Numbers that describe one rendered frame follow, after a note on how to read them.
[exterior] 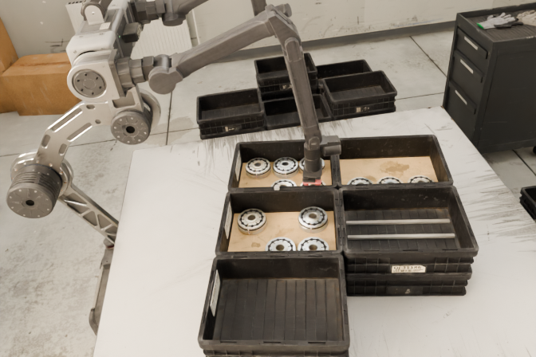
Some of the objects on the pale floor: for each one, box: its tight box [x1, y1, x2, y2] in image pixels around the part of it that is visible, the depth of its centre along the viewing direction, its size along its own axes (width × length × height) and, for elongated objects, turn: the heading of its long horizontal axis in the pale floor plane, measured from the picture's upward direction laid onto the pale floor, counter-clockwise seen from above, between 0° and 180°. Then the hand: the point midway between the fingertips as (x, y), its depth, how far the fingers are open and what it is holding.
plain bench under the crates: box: [93, 105, 536, 357], centre depth 195 cm, size 160×160×70 cm
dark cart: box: [442, 2, 536, 155], centre depth 293 cm, size 60×45×90 cm
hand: (313, 186), depth 175 cm, fingers open, 6 cm apart
